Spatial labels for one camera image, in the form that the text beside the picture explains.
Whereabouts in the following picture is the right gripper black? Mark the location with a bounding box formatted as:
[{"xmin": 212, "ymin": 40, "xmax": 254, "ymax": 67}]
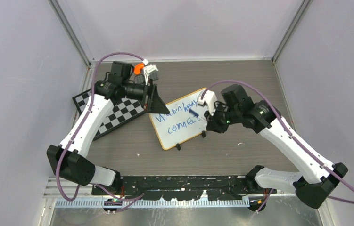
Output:
[{"xmin": 204, "ymin": 101, "xmax": 241, "ymax": 133}]

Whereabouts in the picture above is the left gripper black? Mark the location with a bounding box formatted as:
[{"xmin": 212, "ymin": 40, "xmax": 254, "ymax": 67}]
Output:
[{"xmin": 122, "ymin": 78, "xmax": 170, "ymax": 113}]

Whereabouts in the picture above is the blue marker cap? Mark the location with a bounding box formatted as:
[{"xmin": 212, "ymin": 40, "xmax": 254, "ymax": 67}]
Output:
[{"xmin": 189, "ymin": 109, "xmax": 199, "ymax": 117}]

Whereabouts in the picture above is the yellow framed whiteboard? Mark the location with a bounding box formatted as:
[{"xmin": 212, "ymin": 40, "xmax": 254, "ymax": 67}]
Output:
[{"xmin": 149, "ymin": 87, "xmax": 207, "ymax": 150}]

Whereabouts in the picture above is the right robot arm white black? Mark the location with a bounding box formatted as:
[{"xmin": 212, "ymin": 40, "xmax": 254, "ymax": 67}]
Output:
[{"xmin": 198, "ymin": 84, "xmax": 348, "ymax": 209}]

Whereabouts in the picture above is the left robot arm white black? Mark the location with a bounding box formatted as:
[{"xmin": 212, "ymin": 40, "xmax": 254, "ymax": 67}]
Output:
[{"xmin": 47, "ymin": 61, "xmax": 170, "ymax": 195}]

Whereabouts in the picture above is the grey studded baseplate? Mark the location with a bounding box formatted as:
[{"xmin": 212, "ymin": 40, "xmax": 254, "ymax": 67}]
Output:
[{"xmin": 133, "ymin": 74, "xmax": 146, "ymax": 84}]

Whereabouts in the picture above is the orange curved block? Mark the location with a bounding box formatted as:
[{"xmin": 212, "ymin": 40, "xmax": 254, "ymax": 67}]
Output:
[{"xmin": 134, "ymin": 63, "xmax": 145, "ymax": 75}]

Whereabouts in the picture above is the black white checkerboard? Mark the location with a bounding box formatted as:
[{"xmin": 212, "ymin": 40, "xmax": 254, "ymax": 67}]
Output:
[{"xmin": 72, "ymin": 89, "xmax": 145, "ymax": 141}]

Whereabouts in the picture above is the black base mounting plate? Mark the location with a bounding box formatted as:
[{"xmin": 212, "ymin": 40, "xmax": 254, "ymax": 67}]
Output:
[{"xmin": 91, "ymin": 175, "xmax": 270, "ymax": 201}]

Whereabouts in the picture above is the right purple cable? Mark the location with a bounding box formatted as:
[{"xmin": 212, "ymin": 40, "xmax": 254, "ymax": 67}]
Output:
[{"xmin": 199, "ymin": 80, "xmax": 354, "ymax": 213}]

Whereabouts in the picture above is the purple cable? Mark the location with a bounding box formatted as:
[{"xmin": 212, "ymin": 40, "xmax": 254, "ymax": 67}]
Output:
[
  {"xmin": 55, "ymin": 52, "xmax": 149, "ymax": 213},
  {"xmin": 199, "ymin": 80, "xmax": 354, "ymax": 213}
]

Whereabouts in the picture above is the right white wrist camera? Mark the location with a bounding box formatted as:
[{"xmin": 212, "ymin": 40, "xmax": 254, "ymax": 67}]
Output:
[{"xmin": 198, "ymin": 90, "xmax": 217, "ymax": 116}]

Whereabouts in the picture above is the aluminium frame rail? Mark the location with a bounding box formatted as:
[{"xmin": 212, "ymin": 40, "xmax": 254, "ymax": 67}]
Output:
[{"xmin": 48, "ymin": 0, "xmax": 94, "ymax": 67}]

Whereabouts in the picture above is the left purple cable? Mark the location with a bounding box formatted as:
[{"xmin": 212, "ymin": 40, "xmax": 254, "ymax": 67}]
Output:
[{"xmin": 55, "ymin": 52, "xmax": 149, "ymax": 213}]

